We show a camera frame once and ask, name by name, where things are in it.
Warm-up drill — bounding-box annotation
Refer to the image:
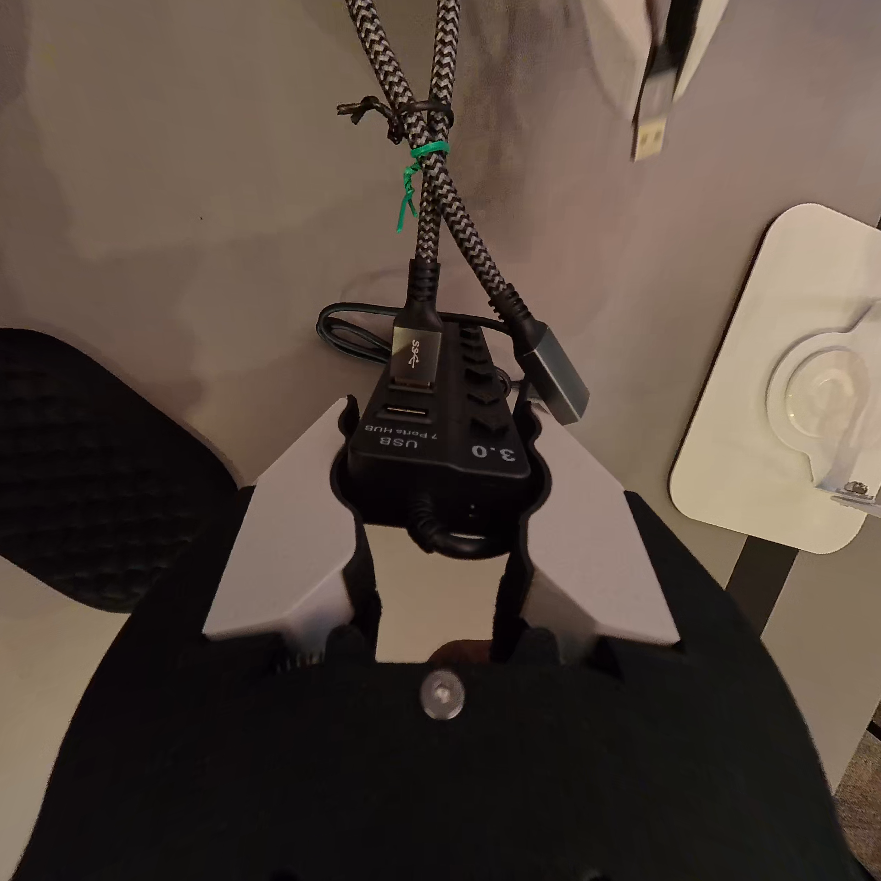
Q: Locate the black hub cable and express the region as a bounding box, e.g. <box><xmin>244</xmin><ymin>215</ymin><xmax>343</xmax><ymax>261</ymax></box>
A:
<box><xmin>314</xmin><ymin>303</ymin><xmax>503</xmax><ymax>561</ymax></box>

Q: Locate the black usb hub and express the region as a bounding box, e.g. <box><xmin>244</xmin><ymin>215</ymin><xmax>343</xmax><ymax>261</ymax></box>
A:
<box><xmin>331</xmin><ymin>320</ymin><xmax>552</xmax><ymax>558</ymax></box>

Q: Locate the silver braided usb cable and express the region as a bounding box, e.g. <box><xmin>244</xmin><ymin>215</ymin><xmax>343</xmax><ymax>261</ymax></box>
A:
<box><xmin>631</xmin><ymin>0</ymin><xmax>700</xmax><ymax>163</ymax></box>

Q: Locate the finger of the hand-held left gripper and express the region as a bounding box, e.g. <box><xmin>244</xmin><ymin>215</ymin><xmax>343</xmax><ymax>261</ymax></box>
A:
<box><xmin>647</xmin><ymin>0</ymin><xmax>730</xmax><ymax>100</ymax></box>

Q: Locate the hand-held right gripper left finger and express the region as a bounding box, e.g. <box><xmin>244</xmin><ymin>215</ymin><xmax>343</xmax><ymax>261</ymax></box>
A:
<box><xmin>203</xmin><ymin>397</ymin><xmax>378</xmax><ymax>648</ymax></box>

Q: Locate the dark braided usb cable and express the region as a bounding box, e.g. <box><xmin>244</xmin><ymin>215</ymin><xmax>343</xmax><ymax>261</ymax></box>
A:
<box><xmin>334</xmin><ymin>0</ymin><xmax>593</xmax><ymax>428</ymax></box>

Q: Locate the black wrist rest pad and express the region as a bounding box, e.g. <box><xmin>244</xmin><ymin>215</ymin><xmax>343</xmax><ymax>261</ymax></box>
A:
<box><xmin>0</xmin><ymin>328</ymin><xmax>239</xmax><ymax>615</ymax></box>

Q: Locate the white stand base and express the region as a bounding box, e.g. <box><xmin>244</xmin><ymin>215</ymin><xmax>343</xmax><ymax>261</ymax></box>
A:
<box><xmin>669</xmin><ymin>203</ymin><xmax>881</xmax><ymax>556</ymax></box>

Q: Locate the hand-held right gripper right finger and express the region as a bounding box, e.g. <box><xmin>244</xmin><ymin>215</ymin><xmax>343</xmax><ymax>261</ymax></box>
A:
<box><xmin>496</xmin><ymin>413</ymin><xmax>681</xmax><ymax>651</ymax></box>

